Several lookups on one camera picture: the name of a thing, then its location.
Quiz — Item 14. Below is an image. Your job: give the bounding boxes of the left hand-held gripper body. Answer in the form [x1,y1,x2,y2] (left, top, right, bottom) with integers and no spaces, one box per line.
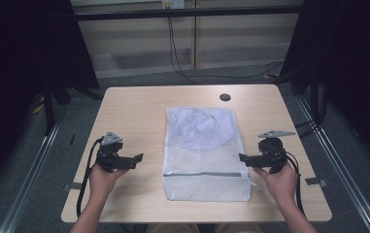
[95,130,134,174]

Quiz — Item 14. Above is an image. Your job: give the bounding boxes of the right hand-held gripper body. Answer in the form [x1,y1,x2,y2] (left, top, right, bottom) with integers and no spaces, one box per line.
[256,130,289,175]

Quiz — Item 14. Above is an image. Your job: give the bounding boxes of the white mesh laundry bag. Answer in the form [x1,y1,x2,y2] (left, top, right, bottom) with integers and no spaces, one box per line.
[161,106,253,203]

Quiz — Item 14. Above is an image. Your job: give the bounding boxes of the person's left hand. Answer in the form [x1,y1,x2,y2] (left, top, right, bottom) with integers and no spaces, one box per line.
[87,162,129,204]

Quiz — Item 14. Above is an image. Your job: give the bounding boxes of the person's right hand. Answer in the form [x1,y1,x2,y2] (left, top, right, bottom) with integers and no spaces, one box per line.
[252,161,300,208]

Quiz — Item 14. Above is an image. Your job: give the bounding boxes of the grey tape strip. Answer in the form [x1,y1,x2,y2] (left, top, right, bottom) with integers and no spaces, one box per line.
[61,182,84,192]
[304,177,329,188]

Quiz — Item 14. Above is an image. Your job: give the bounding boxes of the white garment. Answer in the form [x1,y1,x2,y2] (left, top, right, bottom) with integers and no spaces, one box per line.
[172,108,236,150]

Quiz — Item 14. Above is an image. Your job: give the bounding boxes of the person's right leg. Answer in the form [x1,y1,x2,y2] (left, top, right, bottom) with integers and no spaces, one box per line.
[214,223,265,233]

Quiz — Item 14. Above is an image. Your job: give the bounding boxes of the person's leg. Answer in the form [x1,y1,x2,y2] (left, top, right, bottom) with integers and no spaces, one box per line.
[214,223,265,233]
[145,223,202,233]

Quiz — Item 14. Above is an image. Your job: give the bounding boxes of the black metal stand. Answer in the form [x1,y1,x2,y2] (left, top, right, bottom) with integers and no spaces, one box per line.
[41,77,73,137]

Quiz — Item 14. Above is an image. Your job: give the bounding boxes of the person's left leg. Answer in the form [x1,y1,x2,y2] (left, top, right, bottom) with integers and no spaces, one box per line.
[145,223,202,233]

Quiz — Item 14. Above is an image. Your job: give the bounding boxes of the black curtain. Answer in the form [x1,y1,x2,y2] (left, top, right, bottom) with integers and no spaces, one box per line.
[277,0,370,171]
[0,0,101,197]

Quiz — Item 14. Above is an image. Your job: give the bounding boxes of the black horizontal bar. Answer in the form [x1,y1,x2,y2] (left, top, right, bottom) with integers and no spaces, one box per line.
[73,5,304,22]

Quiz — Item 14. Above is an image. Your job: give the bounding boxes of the left hand-held gripper black cable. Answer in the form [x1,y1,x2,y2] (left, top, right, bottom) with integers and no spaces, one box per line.
[76,137,105,218]

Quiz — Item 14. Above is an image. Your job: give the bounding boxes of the hand-held gripper black cable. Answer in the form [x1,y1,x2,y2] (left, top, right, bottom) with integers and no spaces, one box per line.
[76,137,105,218]
[284,150,306,216]

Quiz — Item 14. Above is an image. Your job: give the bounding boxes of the right hand-held gripper black cable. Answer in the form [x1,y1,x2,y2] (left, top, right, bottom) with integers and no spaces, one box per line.
[284,150,306,216]

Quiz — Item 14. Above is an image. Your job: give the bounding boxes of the bundle of black cables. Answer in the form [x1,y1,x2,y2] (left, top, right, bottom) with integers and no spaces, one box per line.
[293,88,328,140]

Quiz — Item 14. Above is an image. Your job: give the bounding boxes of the metal floor rail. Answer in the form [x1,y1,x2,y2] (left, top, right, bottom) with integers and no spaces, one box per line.
[294,94,370,233]
[0,118,64,233]

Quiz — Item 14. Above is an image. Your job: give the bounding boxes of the long black floor cable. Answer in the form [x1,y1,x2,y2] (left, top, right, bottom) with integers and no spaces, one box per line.
[166,16,285,86]

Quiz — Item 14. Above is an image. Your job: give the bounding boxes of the white wall outlet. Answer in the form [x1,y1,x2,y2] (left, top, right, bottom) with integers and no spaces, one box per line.
[160,0,186,10]

